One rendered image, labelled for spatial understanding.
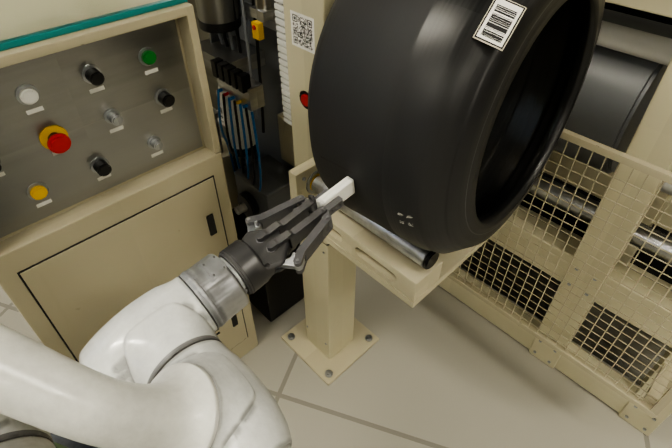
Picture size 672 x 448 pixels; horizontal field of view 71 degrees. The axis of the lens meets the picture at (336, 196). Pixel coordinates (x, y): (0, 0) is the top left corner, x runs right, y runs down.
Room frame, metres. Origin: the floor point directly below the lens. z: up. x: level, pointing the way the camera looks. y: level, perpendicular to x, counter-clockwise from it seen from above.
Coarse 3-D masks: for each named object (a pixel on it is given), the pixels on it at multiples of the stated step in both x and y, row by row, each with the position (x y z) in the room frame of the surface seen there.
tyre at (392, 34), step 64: (384, 0) 0.66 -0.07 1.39; (448, 0) 0.61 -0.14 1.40; (512, 0) 0.60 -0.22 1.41; (576, 0) 0.91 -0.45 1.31; (320, 64) 0.67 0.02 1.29; (384, 64) 0.60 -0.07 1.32; (448, 64) 0.55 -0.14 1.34; (512, 64) 0.58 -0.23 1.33; (576, 64) 0.85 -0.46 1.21; (320, 128) 0.63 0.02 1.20; (384, 128) 0.56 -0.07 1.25; (448, 128) 0.52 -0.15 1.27; (512, 128) 0.92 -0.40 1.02; (384, 192) 0.54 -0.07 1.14; (448, 192) 0.51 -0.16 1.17; (512, 192) 0.73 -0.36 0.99
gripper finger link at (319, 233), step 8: (328, 216) 0.51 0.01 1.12; (320, 224) 0.50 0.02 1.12; (328, 224) 0.50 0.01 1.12; (312, 232) 0.49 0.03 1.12; (320, 232) 0.49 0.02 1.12; (328, 232) 0.50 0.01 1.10; (304, 240) 0.47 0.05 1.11; (312, 240) 0.47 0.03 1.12; (320, 240) 0.48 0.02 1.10; (304, 248) 0.46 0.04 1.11; (312, 248) 0.47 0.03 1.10; (296, 256) 0.44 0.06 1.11; (304, 256) 0.45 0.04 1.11; (296, 264) 0.43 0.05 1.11; (304, 264) 0.44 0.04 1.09; (296, 272) 0.44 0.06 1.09
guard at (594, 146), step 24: (576, 144) 0.91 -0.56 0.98; (600, 144) 0.88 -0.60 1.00; (600, 168) 0.86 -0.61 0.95; (648, 168) 0.80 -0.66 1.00; (648, 192) 0.79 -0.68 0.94; (528, 240) 0.93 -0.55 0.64; (600, 240) 0.82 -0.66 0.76; (624, 264) 0.77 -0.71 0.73; (648, 264) 0.73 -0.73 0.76; (600, 288) 0.78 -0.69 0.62; (648, 288) 0.72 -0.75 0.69; (504, 312) 0.92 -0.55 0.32; (576, 312) 0.80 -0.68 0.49; (600, 336) 0.74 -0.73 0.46; (576, 360) 0.75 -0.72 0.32; (624, 360) 0.68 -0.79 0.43; (648, 384) 0.63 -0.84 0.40; (648, 408) 0.60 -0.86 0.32
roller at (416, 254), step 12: (312, 180) 0.86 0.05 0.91; (360, 216) 0.74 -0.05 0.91; (372, 228) 0.71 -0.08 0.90; (384, 228) 0.70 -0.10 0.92; (384, 240) 0.69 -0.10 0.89; (396, 240) 0.67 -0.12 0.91; (408, 252) 0.64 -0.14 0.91; (420, 252) 0.63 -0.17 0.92; (432, 252) 0.62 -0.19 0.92; (420, 264) 0.62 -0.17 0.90; (432, 264) 0.62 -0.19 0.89
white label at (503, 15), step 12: (504, 0) 0.59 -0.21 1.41; (492, 12) 0.58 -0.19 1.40; (504, 12) 0.58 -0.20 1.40; (516, 12) 0.58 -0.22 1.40; (480, 24) 0.57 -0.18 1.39; (492, 24) 0.57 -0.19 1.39; (504, 24) 0.57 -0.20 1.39; (516, 24) 0.57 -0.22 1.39; (480, 36) 0.56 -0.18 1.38; (492, 36) 0.56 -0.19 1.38; (504, 36) 0.56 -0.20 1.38
